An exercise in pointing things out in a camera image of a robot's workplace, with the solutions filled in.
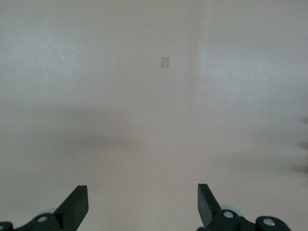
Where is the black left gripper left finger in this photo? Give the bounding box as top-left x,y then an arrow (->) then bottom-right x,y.
0,185 -> 90,231

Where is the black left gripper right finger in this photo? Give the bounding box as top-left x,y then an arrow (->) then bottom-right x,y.
197,183 -> 293,231

